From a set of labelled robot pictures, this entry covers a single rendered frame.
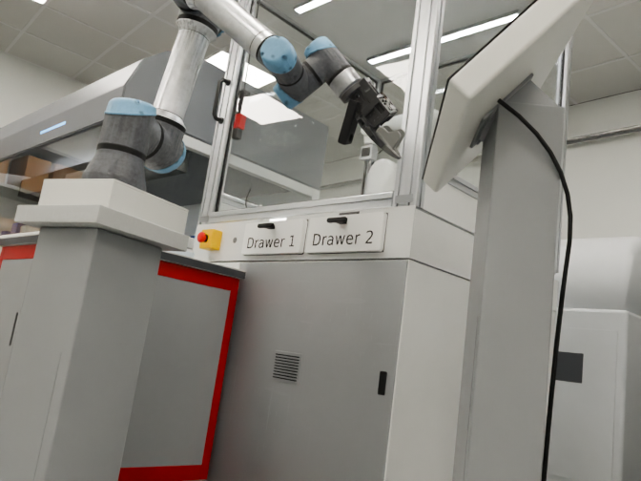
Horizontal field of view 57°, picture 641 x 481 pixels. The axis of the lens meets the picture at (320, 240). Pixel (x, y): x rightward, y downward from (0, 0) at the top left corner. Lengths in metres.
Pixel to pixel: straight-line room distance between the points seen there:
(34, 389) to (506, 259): 0.99
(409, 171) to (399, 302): 0.36
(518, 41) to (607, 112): 4.25
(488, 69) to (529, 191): 0.25
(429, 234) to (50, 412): 1.02
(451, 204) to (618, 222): 3.21
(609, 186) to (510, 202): 3.92
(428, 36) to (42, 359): 1.31
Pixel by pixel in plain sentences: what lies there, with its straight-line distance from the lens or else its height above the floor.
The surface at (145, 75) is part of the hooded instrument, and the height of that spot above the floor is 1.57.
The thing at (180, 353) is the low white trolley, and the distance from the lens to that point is 1.90.
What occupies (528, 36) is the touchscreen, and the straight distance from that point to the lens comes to 1.03.
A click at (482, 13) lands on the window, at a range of 2.13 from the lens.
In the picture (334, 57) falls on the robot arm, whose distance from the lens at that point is 1.55.
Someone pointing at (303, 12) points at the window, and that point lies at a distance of 2.33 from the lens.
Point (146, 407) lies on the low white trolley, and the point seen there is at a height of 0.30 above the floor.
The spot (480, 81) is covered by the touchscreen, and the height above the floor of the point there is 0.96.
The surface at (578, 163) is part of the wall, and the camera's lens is 5.19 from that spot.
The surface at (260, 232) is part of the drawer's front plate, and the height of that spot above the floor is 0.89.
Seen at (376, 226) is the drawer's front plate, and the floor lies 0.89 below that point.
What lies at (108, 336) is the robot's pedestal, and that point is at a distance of 1.41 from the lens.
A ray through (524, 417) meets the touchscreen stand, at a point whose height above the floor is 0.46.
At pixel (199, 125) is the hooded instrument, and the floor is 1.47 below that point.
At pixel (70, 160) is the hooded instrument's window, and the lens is 2.97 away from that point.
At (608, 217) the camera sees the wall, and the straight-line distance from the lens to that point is 4.94.
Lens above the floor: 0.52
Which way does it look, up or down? 11 degrees up
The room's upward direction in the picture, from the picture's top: 8 degrees clockwise
